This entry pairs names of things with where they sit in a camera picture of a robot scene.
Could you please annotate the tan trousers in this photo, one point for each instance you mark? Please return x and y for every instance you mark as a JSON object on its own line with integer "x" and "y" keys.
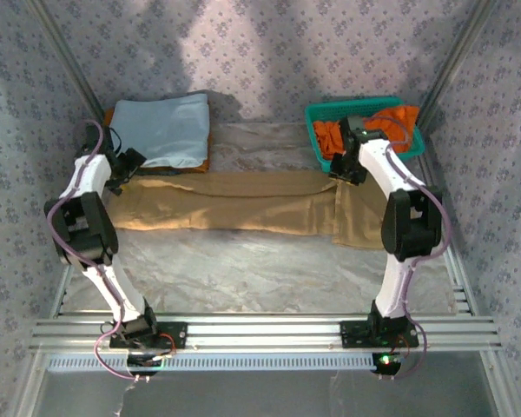
{"x": 243, "y": 208}

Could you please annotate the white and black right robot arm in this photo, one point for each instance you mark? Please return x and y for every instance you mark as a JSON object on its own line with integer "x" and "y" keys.
{"x": 382, "y": 165}

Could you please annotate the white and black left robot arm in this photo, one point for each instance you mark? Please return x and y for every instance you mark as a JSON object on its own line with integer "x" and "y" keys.
{"x": 91, "y": 174}

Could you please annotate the crumpled orange trousers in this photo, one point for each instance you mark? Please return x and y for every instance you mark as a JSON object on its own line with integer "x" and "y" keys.
{"x": 325, "y": 139}

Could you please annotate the light blue folded trousers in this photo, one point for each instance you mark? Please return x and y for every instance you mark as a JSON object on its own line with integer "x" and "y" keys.
{"x": 169, "y": 126}

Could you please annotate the green plastic basket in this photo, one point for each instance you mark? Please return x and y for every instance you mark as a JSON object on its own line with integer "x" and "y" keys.
{"x": 330, "y": 110}

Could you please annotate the aluminium frame post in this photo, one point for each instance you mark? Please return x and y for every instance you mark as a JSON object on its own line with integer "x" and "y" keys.
{"x": 456, "y": 56}
{"x": 67, "y": 65}

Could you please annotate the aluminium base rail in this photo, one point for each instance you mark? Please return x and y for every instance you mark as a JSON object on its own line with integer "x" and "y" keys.
{"x": 265, "y": 332}

